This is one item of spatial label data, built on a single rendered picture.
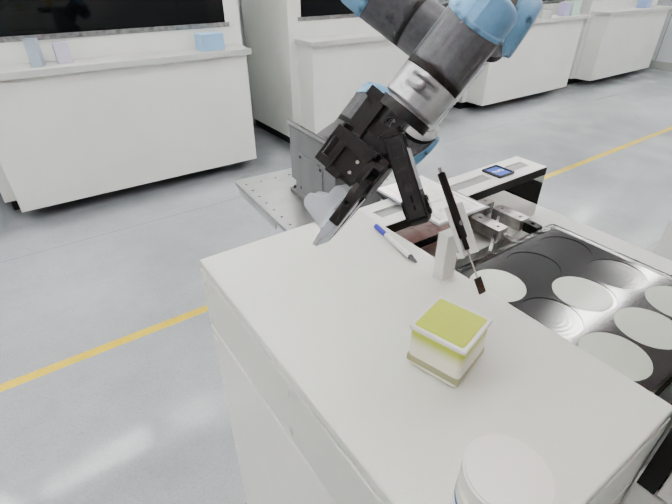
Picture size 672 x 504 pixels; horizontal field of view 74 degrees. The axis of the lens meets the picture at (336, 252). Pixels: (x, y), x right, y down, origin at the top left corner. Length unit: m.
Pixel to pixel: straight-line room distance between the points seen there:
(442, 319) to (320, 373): 0.17
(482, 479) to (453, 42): 0.43
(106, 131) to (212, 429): 2.19
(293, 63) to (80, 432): 3.07
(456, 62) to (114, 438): 1.65
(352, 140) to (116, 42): 3.02
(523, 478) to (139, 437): 1.55
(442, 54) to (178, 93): 2.94
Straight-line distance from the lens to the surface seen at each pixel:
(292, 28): 3.96
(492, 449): 0.43
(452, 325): 0.56
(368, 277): 0.74
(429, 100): 0.55
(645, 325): 0.90
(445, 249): 0.71
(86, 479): 1.81
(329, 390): 0.57
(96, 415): 1.96
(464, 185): 1.12
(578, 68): 7.35
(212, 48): 3.46
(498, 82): 5.57
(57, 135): 3.32
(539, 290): 0.89
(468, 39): 0.56
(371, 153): 0.55
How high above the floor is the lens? 1.40
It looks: 33 degrees down
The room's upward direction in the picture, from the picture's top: straight up
